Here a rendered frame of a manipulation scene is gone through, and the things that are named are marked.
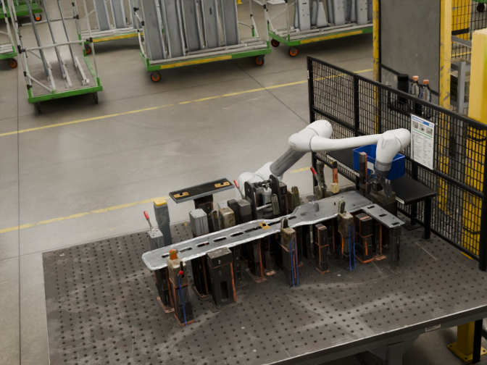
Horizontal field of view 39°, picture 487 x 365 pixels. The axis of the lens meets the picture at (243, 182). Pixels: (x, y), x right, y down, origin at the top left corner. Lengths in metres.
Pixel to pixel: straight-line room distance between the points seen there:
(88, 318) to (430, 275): 1.90
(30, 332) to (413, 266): 2.72
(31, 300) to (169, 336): 2.10
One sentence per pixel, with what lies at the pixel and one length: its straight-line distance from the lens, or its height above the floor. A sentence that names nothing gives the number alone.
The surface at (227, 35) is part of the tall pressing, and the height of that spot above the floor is 0.45.
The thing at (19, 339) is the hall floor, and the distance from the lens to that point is 5.21.
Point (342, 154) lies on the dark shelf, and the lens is 4.74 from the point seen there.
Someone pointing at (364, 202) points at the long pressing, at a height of 1.00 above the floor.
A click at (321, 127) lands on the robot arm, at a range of 4.25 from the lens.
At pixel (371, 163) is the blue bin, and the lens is 4.37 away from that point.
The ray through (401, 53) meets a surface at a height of 1.25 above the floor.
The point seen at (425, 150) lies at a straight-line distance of 4.21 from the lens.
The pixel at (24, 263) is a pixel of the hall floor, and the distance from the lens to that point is 6.13.
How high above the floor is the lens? 2.88
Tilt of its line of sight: 25 degrees down
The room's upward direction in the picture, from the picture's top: 6 degrees counter-clockwise
